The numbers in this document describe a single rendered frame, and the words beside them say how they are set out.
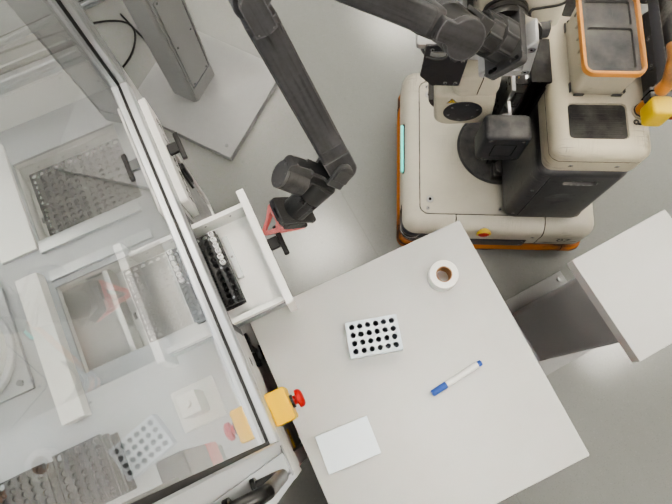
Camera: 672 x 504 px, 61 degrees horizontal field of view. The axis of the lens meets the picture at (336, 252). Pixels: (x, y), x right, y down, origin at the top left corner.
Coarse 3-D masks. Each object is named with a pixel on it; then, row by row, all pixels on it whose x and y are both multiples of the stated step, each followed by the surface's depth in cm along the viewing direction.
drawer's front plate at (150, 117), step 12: (144, 108) 136; (156, 120) 140; (156, 132) 134; (156, 144) 133; (168, 156) 132; (168, 168) 132; (180, 180) 132; (180, 192) 130; (192, 204) 134; (192, 216) 139
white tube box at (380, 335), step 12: (348, 324) 135; (360, 324) 136; (372, 324) 134; (384, 324) 134; (396, 324) 134; (348, 336) 134; (360, 336) 137; (372, 336) 134; (384, 336) 135; (396, 336) 136; (360, 348) 133; (372, 348) 136; (384, 348) 133; (396, 348) 133
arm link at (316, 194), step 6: (312, 180) 115; (318, 180) 116; (312, 186) 117; (318, 186) 116; (324, 186) 117; (330, 186) 118; (306, 192) 118; (312, 192) 117; (318, 192) 117; (324, 192) 116; (330, 192) 118; (306, 198) 118; (312, 198) 118; (318, 198) 118; (324, 198) 118; (312, 204) 119; (318, 204) 120
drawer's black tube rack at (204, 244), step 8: (200, 240) 130; (208, 240) 130; (208, 248) 133; (208, 256) 129; (208, 264) 132; (216, 264) 132; (216, 272) 128; (216, 280) 127; (224, 280) 127; (232, 280) 131; (224, 288) 127; (232, 288) 130; (240, 288) 130; (224, 296) 126; (232, 296) 126; (240, 296) 130; (224, 304) 129; (232, 304) 126; (240, 304) 129
